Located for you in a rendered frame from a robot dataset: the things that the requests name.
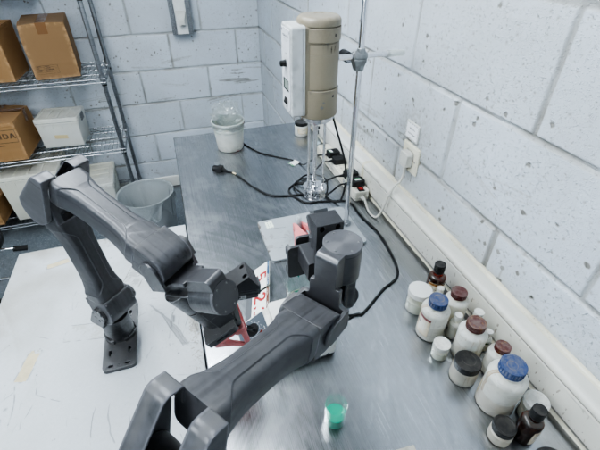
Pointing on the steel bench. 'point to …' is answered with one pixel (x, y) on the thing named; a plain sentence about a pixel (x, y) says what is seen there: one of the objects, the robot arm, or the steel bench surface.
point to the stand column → (355, 112)
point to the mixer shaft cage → (315, 188)
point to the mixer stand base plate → (274, 240)
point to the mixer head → (311, 65)
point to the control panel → (258, 322)
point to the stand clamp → (365, 56)
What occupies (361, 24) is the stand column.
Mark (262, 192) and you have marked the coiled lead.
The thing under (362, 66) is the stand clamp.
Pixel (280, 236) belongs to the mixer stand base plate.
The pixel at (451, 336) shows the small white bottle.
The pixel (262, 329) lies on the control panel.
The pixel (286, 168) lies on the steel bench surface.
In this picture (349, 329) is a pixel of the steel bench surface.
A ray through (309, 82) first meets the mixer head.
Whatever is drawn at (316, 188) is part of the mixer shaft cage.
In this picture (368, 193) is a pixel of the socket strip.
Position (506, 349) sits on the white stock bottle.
